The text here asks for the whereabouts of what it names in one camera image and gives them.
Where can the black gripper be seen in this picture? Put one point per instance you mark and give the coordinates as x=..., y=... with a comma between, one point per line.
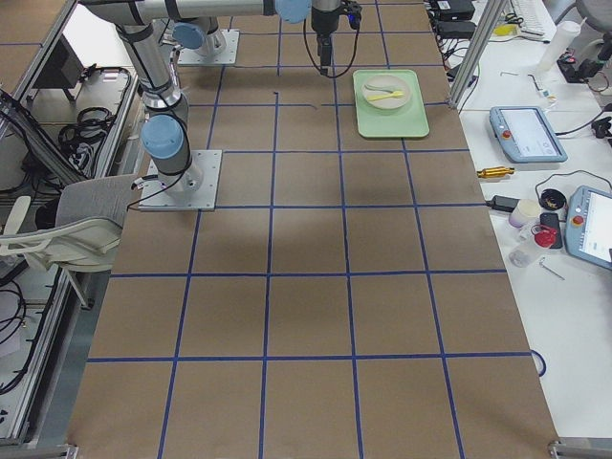
x=323, y=21

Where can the white round plate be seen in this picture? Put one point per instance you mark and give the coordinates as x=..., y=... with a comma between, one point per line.
x=387, y=80

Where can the yellow plastic fork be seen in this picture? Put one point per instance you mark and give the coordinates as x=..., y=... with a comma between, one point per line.
x=395, y=94

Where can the pale green plastic spoon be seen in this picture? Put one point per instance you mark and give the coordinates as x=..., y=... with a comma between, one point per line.
x=386, y=89

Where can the mint green serving tray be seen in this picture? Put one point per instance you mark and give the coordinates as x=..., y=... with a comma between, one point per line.
x=407, y=122

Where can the gold metal cylinder tool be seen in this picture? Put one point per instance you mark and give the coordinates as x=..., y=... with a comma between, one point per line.
x=495, y=172

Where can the far teach pendant tablet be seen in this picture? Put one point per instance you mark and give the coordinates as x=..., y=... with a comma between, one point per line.
x=525, y=135

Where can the teach pendant tablet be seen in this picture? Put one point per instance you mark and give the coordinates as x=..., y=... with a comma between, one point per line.
x=525, y=135
x=588, y=226

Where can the black power adapter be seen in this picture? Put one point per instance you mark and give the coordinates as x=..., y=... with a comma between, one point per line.
x=502, y=203

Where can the white plastic cup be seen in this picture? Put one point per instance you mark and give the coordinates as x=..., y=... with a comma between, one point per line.
x=525, y=211

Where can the grey white office chair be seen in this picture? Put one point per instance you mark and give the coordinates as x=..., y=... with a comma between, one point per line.
x=87, y=230

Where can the near teach pendant tablet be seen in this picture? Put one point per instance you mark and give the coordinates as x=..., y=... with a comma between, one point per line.
x=588, y=226

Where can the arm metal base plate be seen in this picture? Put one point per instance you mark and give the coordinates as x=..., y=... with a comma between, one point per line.
x=226, y=55
x=197, y=189

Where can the aluminium frame post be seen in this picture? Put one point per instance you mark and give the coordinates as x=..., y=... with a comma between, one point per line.
x=486, y=23

